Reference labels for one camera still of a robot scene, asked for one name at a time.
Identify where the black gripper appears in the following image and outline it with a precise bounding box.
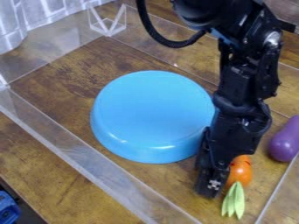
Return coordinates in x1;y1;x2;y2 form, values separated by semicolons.
194;94;273;198

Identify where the purple toy eggplant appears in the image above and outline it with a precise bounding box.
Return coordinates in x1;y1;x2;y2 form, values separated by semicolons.
269;115;299;162

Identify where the blue upside-down bowl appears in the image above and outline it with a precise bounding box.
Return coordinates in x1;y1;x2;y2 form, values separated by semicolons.
90;71;214;164

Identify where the clear acrylic corner bracket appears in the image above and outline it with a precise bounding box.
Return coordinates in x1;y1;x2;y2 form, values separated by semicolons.
88;4;127;37

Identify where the black corrugated cable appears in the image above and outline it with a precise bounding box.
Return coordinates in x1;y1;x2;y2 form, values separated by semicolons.
135;0;209;49

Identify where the orange toy carrot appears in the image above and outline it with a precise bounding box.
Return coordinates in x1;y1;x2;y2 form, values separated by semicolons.
221;155;254;220

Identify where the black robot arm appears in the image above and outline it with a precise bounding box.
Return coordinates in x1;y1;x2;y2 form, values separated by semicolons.
173;0;283;198

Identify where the blue object at corner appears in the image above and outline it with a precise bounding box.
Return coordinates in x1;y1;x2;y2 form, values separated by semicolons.
0;191;22;224

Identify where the clear acrylic enclosure wall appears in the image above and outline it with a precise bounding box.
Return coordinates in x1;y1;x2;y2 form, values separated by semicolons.
0;0;299;224

